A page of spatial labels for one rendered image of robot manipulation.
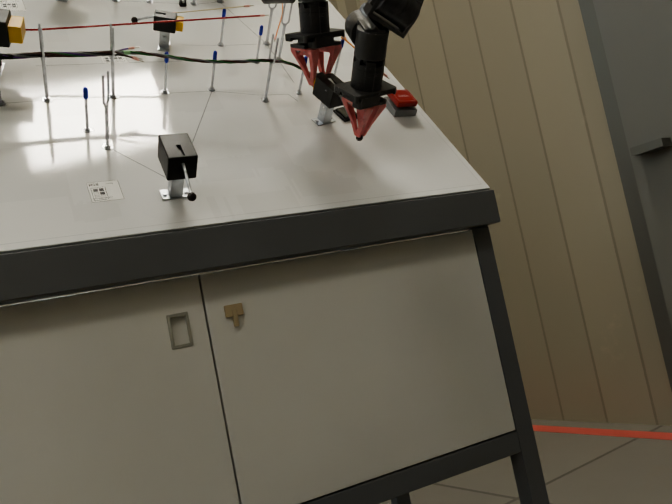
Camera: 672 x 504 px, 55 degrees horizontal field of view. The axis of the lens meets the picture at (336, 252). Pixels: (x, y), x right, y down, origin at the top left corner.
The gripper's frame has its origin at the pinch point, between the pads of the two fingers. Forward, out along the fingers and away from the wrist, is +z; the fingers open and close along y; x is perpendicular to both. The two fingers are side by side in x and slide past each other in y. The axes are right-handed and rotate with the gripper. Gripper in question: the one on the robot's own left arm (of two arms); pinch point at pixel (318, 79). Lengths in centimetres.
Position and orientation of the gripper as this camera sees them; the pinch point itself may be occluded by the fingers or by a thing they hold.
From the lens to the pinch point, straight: 133.6
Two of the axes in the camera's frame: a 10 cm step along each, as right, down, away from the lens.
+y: -7.5, 3.2, -5.8
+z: 0.5, 9.0, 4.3
